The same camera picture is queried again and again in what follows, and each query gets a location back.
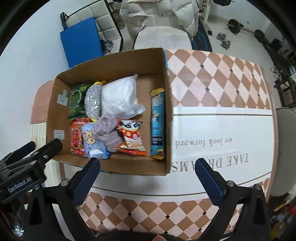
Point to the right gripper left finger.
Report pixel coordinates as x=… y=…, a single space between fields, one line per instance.
x=81 y=183

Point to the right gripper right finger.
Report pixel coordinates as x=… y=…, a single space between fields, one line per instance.
x=216 y=187

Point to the red floral wet wipes pack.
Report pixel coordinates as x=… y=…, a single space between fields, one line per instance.
x=77 y=146

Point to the light blue tissue pack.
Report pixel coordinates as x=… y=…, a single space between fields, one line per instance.
x=94 y=148

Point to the purple grey cloth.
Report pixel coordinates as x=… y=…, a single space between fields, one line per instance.
x=105 y=131

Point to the green snack pack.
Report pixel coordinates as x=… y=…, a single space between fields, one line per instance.
x=76 y=104

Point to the orange snack bag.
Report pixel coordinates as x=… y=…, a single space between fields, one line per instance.
x=131 y=143

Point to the silver yellow snack bag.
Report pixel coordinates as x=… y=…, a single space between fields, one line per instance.
x=92 y=101

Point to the blue long snack pack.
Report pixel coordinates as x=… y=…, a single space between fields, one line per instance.
x=157 y=123

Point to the white translucent plastic bag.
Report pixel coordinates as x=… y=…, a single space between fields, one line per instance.
x=119 y=98

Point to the grey chair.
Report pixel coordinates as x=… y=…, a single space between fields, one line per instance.
x=284 y=179

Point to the brown cardboard box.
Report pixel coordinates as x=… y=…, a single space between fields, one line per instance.
x=151 y=67

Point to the blue folded mat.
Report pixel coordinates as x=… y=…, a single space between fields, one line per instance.
x=81 y=42

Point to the chrome dumbbell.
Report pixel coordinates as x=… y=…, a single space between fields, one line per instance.
x=225 y=43

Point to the dark blue floor mat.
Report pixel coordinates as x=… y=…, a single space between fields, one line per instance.
x=200 y=40

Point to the white tufted bench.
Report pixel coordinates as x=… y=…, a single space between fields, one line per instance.
x=106 y=25

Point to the white puffer jacket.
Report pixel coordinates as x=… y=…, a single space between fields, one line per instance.
x=140 y=14

